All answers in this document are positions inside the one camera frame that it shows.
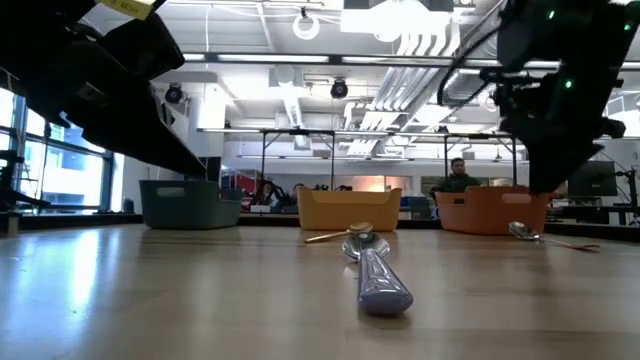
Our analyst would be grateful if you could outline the dark right gripper cable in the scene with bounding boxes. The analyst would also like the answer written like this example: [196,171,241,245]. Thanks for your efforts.
[436,22,504,107]

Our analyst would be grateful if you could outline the purple-handled silver spoon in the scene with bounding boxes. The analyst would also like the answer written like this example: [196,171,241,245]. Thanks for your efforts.
[341,231,415,317]

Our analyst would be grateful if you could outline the black aluminium table frame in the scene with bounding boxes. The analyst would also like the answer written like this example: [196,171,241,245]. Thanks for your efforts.
[0,212,640,245]

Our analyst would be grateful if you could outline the yellow tag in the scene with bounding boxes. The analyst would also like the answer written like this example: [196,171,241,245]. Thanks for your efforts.
[97,0,157,21]

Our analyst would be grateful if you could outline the dark green plastic bin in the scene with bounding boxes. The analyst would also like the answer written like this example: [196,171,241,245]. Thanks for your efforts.
[138,179,245,231]

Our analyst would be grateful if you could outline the red-handled silver spoon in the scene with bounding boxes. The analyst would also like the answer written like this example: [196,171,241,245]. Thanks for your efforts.
[508,221,602,252]

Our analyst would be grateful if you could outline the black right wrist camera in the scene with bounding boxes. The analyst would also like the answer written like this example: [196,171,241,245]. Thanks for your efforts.
[478,67,532,124]

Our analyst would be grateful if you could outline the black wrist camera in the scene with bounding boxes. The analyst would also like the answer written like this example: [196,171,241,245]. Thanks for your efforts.
[478,67,532,124]
[97,12,187,82]

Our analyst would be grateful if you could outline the white ceiling pipes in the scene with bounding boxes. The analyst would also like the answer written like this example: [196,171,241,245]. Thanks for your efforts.
[372,29,464,114]

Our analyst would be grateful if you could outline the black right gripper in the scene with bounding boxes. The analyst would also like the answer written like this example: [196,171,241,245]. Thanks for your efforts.
[509,69,627,196]

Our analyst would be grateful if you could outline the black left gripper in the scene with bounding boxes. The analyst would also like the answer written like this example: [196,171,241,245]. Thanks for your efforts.
[0,0,207,177]

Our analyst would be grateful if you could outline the person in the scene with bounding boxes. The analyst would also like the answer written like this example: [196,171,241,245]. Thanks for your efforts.
[249,179,282,209]
[430,157,482,195]

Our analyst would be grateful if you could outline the black monitor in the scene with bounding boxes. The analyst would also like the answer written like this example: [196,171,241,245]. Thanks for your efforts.
[567,159,619,199]

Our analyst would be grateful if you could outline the spoon with wooden handle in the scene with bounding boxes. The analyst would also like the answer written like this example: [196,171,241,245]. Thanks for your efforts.
[303,221,374,245]

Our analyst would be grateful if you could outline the yellow plastic bin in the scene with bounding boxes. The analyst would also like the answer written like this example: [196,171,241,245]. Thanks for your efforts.
[296,186,403,233]

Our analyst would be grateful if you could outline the black station frame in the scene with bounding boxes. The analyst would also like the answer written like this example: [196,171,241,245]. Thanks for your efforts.
[442,132,519,189]
[258,128,337,191]

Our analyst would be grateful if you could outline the black background equipment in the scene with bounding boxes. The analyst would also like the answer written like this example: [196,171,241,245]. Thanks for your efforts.
[0,149,51,212]

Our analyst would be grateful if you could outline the black monitor stand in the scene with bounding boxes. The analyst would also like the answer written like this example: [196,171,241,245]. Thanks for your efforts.
[617,167,640,226]

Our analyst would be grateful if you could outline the window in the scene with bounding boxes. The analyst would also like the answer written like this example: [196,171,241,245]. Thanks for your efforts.
[0,87,115,211]

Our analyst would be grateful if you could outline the white hanging ring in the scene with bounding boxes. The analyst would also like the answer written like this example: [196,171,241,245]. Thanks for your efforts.
[292,13,321,41]

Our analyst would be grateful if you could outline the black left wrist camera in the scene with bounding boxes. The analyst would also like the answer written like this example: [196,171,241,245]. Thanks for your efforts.
[97,12,187,82]

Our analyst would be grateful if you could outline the red-orange plastic bin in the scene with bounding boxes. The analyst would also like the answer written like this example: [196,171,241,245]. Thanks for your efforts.
[434,185,557,236]

